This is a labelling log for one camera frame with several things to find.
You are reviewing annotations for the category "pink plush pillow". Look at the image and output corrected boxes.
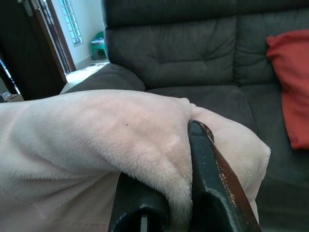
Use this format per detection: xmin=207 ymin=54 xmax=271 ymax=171
xmin=0 ymin=89 xmax=271 ymax=232

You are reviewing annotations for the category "dark grey fabric sofa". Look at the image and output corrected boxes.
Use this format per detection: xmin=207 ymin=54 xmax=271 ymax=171
xmin=60 ymin=0 xmax=309 ymax=232

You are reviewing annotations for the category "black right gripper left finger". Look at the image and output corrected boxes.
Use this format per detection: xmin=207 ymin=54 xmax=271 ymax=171
xmin=107 ymin=171 xmax=170 ymax=232

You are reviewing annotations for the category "dark brown door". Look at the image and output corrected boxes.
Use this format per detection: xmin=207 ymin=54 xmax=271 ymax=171
xmin=0 ymin=0 xmax=77 ymax=101

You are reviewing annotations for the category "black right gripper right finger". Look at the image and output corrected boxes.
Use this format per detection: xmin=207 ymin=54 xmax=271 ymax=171
xmin=187 ymin=119 xmax=263 ymax=232

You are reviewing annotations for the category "teal plastic chair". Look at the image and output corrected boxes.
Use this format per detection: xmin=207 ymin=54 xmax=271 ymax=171
xmin=90 ymin=30 xmax=108 ymax=61

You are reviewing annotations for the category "window with white grille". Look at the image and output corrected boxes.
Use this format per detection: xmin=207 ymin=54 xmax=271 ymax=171
xmin=59 ymin=0 xmax=83 ymax=45

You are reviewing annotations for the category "red pillow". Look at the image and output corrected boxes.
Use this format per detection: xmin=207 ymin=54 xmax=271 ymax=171
xmin=265 ymin=29 xmax=309 ymax=150

